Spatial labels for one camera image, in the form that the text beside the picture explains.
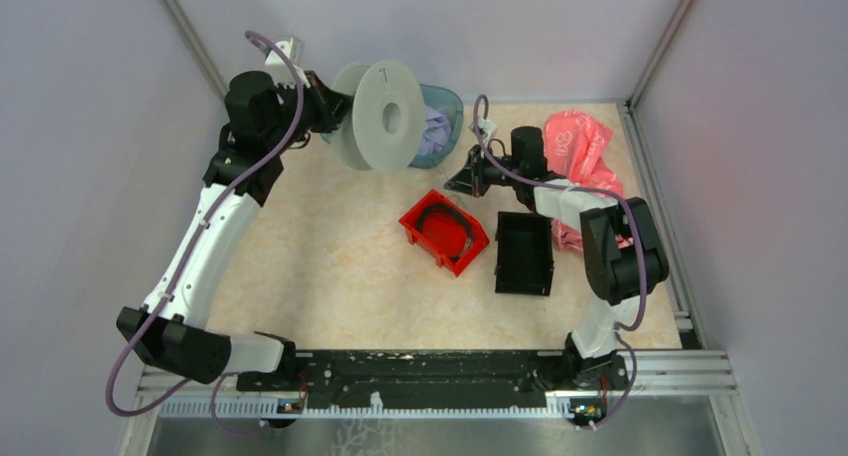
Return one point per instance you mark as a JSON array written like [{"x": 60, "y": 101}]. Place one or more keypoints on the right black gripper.
[{"x": 469, "y": 180}]

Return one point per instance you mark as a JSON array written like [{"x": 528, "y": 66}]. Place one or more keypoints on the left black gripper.
[{"x": 331, "y": 105}]

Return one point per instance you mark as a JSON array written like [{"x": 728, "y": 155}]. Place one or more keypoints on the grey plastic cable spool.
[{"x": 383, "y": 129}]

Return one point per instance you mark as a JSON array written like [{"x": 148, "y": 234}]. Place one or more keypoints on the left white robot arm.
[{"x": 169, "y": 331}]

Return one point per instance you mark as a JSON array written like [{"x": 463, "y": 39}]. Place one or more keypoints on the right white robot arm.
[{"x": 624, "y": 259}]

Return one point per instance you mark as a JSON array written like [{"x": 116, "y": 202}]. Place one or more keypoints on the purple cloth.
[{"x": 436, "y": 134}]

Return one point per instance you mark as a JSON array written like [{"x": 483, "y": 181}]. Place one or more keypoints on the red plastic bin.
[{"x": 449, "y": 234}]

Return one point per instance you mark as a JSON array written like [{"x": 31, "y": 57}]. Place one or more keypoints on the teal plastic basin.
[{"x": 438, "y": 98}]

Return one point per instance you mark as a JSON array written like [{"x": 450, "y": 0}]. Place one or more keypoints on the black plastic bin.
[{"x": 524, "y": 262}]

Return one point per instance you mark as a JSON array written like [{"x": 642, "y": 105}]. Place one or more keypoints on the pink patterned cloth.
[{"x": 573, "y": 145}]

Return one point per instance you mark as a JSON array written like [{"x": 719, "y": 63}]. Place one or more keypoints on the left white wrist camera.
[{"x": 291, "y": 47}]

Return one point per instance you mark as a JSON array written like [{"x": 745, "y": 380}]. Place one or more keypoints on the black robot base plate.
[{"x": 435, "y": 380}]

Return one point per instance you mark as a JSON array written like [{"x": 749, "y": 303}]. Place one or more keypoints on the grey slotted cable duct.
[{"x": 269, "y": 407}]

